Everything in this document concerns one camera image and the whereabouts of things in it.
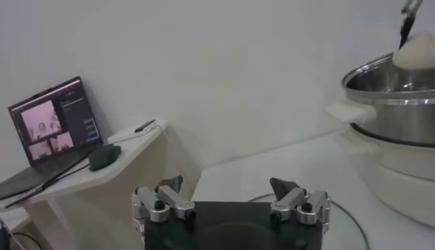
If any stainless steel steamer basket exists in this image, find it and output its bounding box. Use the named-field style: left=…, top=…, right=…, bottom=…
left=325, top=52, right=435, bottom=149

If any white side table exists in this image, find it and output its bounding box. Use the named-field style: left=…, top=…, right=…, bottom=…
left=0, top=118, right=201, bottom=250

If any cream electric cooker pot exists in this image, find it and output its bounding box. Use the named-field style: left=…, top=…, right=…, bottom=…
left=336, top=124, right=435, bottom=228

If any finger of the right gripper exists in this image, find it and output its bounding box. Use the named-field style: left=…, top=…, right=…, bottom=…
left=398, top=0, right=424, bottom=49

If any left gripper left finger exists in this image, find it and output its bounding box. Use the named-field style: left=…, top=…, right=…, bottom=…
left=131, top=175, right=197, bottom=224

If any white steamed baozi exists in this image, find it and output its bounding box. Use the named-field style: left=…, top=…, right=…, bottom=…
left=392, top=32, right=435, bottom=71

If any black laptop cable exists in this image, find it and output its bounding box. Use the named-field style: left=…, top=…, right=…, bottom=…
left=5, top=159, right=92, bottom=209

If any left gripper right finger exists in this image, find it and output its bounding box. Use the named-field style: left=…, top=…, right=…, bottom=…
left=269, top=177, right=331, bottom=226

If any black smartphone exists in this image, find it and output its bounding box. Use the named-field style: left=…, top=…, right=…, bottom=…
left=134, top=119, right=156, bottom=133

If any round glass pot lid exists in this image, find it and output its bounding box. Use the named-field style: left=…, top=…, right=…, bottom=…
left=249, top=192, right=371, bottom=250

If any black computer mouse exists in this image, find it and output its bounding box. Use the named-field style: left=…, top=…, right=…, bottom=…
left=88, top=144, right=122, bottom=172

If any open dark laptop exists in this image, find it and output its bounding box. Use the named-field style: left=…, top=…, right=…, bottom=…
left=0, top=76, right=105, bottom=201

